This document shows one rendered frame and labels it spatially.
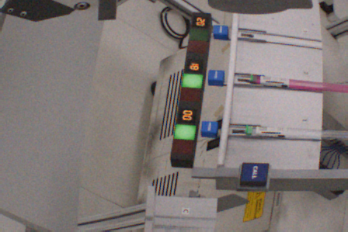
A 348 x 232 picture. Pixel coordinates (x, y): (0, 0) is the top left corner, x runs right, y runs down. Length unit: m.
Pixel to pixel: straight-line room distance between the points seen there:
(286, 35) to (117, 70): 0.86
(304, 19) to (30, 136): 0.65
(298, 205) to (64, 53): 0.68
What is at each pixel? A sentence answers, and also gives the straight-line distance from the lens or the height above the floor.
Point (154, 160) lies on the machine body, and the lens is 2.01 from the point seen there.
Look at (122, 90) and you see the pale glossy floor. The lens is 2.17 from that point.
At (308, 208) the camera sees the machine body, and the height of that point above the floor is 0.62.
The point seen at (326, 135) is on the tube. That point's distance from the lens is 1.30.
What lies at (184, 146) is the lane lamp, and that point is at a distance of 1.31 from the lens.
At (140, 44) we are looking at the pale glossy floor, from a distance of 2.28.
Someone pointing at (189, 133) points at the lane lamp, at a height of 0.66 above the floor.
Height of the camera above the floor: 1.56
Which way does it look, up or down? 43 degrees down
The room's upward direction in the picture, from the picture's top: 66 degrees clockwise
